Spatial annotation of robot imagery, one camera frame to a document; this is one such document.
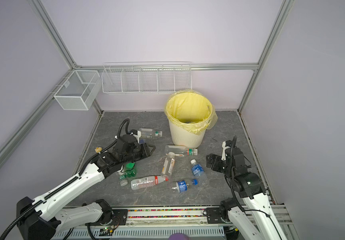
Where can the white wire shelf basket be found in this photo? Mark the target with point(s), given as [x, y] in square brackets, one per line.
[146, 78]

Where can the white bottle orange label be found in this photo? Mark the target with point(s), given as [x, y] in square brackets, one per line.
[168, 164]

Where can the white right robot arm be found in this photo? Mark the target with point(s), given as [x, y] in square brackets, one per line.
[249, 209]

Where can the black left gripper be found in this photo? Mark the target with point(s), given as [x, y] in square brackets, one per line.
[146, 150]

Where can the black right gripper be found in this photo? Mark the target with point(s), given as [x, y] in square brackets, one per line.
[216, 166]

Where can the yellow bin liner bag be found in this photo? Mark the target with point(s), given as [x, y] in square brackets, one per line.
[191, 102]

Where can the small beige object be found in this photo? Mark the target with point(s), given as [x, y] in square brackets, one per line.
[98, 149]

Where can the white mesh box basket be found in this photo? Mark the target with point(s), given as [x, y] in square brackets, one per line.
[79, 90]

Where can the white ribbed trash bin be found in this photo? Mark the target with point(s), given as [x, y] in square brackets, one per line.
[189, 135]

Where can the purple object bottom edge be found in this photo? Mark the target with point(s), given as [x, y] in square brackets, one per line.
[179, 236]

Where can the clear square bottle green cap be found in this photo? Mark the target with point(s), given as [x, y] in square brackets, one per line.
[180, 151]

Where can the clear bottle red cap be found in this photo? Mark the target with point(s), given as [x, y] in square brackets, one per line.
[149, 181]

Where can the clear bottle far green cap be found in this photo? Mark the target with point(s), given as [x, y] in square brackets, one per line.
[146, 133]

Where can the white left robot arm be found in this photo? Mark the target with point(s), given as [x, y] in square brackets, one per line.
[45, 216]

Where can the clear bottle blue label white cap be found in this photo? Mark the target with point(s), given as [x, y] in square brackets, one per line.
[199, 173]

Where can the clear bottle white green cap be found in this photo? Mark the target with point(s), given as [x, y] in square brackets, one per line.
[122, 178]

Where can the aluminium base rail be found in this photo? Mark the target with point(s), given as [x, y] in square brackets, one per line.
[161, 222]

